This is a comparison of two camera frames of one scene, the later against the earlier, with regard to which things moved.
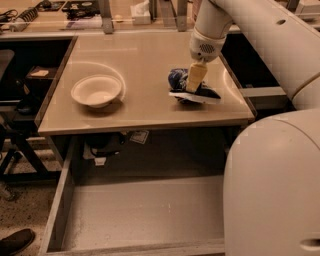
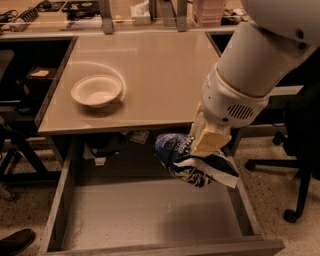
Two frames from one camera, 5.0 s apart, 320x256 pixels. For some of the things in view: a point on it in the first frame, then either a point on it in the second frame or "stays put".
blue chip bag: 177,81 → 173,151
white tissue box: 141,14 stays put
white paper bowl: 96,90 stays put
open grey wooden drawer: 132,215 stays put
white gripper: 204,49 → 230,100
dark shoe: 16,242 stays put
